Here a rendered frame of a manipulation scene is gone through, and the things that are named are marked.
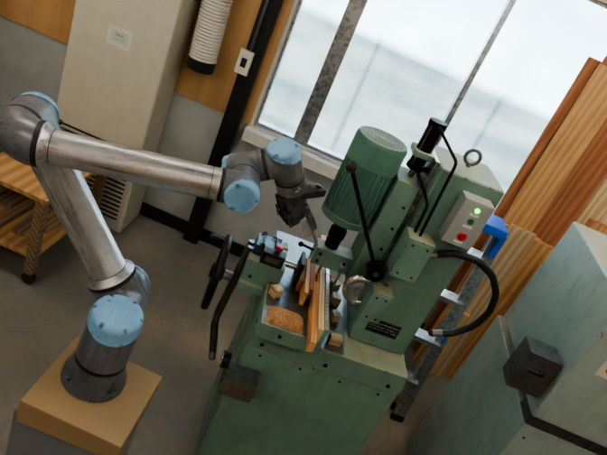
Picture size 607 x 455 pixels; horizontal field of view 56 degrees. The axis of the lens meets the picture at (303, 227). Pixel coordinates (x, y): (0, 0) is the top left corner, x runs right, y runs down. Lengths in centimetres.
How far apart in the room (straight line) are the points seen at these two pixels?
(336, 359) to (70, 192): 102
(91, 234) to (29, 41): 223
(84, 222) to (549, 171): 237
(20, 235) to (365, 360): 185
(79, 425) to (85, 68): 205
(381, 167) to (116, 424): 109
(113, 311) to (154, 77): 171
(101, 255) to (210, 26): 167
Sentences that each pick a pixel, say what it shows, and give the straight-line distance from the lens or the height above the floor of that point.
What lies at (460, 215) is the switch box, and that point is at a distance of 179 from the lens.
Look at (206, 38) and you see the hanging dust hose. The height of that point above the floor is 126.
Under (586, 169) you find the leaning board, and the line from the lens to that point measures 334.
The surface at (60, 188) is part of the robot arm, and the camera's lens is 167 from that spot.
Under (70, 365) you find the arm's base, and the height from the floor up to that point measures 68.
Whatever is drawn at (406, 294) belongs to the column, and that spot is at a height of 106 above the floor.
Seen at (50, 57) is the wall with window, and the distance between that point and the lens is 376.
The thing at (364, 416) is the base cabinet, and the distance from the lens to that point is 222.
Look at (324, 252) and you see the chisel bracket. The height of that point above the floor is 106.
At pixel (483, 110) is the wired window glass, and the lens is 332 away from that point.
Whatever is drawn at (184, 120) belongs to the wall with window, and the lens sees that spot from 347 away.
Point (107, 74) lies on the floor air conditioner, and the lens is 326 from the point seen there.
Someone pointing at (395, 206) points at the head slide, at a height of 133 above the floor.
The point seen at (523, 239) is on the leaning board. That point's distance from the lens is 323.
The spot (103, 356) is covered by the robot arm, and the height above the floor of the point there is 79.
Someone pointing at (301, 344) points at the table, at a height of 87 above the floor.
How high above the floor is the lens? 202
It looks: 28 degrees down
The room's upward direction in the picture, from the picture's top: 24 degrees clockwise
